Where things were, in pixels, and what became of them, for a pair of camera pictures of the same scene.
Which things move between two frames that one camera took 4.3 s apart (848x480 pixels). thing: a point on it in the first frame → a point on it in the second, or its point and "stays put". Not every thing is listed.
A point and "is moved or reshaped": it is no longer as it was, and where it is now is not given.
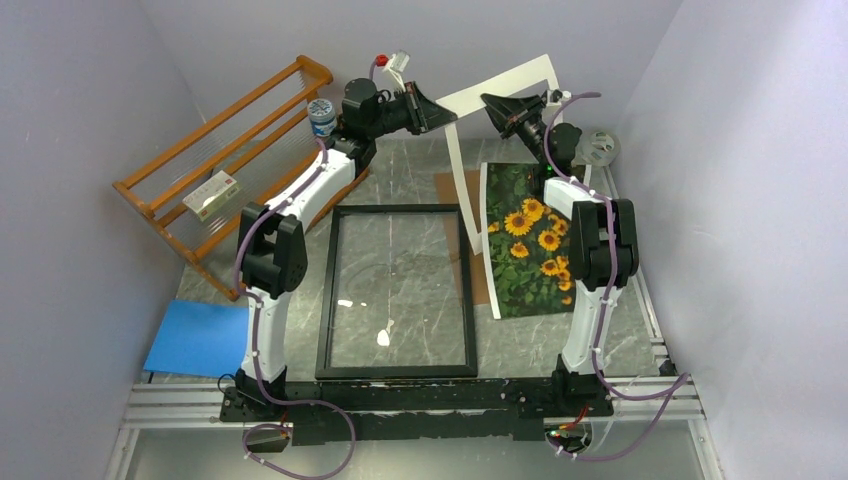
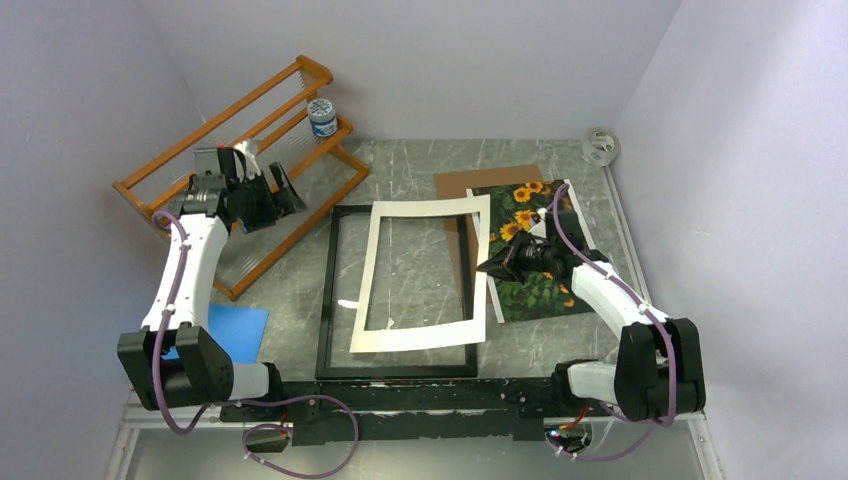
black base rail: (413, 410) stays put
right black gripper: (509, 114) → (497, 265)
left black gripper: (427, 114) → (285, 199)
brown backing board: (446, 194) stays put
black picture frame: (324, 370) stays put
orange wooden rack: (258, 151) stays put
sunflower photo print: (528, 243) is moved or reshaped
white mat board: (529, 77) → (419, 285)
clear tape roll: (600, 148) stays put
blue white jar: (322, 117) stays put
